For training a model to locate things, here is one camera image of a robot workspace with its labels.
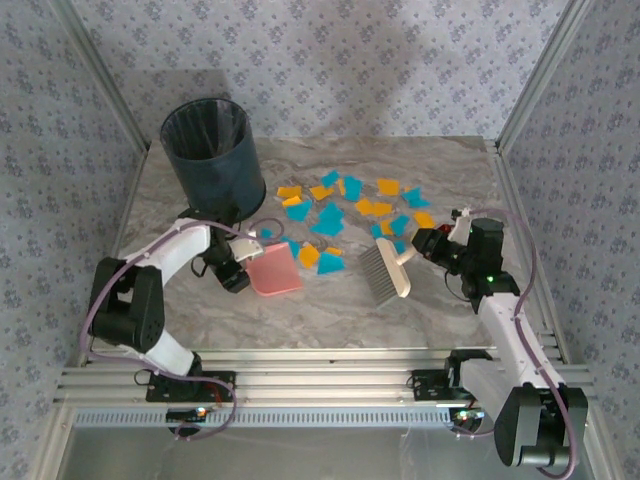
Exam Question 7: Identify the pink dustpan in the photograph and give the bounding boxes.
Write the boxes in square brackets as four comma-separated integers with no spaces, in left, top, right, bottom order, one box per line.
[244,243,304,300]

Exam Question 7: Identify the cream hand brush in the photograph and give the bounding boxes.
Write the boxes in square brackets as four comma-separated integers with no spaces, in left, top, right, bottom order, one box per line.
[357,237,417,309]

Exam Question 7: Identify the dark blue trash bin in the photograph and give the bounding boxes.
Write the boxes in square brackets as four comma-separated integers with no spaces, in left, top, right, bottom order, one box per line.
[159,98,267,221]

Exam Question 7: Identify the small circuit board with LED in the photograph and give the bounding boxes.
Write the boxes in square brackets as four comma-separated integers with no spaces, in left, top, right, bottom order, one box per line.
[448,408,487,432]
[166,407,221,422]

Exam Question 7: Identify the clear plastic bin liner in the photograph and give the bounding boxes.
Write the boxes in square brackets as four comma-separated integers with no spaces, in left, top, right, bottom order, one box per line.
[212,101,247,157]

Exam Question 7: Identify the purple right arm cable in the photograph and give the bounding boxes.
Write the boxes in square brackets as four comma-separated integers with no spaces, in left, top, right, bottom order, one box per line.
[452,208,584,480]

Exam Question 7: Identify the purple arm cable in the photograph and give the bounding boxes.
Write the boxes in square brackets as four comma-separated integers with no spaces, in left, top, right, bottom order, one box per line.
[81,217,286,442]
[452,208,584,480]

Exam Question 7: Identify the aluminium table edge rail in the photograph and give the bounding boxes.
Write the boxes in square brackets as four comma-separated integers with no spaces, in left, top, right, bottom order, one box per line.
[493,142,572,364]
[77,142,151,366]

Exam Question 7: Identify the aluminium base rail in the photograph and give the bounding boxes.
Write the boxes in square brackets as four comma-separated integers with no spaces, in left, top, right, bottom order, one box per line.
[53,349,599,407]

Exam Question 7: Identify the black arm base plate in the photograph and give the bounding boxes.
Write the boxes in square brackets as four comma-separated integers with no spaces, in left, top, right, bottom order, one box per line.
[144,369,237,404]
[409,368,503,402]

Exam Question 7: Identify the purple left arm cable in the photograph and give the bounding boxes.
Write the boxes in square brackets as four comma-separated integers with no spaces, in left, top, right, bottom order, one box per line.
[81,217,286,442]

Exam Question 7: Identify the grey slotted cable duct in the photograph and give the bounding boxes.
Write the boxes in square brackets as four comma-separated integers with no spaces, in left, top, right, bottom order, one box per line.
[73,407,454,430]

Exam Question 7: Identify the aluminium frame post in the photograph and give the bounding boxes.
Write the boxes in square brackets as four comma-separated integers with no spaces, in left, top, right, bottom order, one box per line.
[49,0,152,151]
[497,0,599,151]

